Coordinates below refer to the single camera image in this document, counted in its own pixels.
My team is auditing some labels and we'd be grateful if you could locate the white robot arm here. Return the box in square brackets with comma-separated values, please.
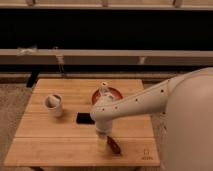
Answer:
[90, 67, 213, 171]

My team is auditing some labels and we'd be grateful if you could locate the black rectangular block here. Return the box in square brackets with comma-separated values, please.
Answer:
[76, 113, 94, 124]

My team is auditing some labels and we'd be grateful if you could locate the orange round plate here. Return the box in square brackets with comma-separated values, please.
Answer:
[92, 87, 123, 104]

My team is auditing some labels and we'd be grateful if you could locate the white bottle on plate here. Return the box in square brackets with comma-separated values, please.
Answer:
[99, 82, 110, 96]

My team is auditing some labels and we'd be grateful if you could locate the white paper cup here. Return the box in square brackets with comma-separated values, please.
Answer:
[44, 94, 63, 117]

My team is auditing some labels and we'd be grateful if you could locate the wooden bench rail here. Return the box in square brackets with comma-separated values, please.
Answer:
[0, 48, 213, 66]

